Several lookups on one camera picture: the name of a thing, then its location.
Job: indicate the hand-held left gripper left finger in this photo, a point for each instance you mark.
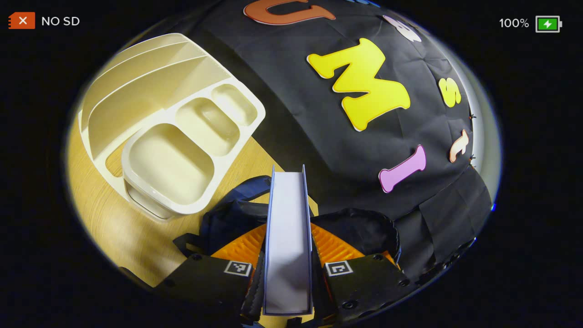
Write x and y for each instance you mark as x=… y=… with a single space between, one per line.
x=214 y=282

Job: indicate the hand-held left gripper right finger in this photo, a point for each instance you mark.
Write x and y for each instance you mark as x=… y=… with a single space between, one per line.
x=364 y=282

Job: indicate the blue schoolbag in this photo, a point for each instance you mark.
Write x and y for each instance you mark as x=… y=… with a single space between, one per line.
x=360 y=228

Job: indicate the blue-grey book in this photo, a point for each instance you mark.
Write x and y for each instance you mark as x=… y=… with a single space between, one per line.
x=287 y=246

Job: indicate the cream plastic bookshelf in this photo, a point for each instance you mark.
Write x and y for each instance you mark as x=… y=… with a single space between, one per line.
x=173 y=159

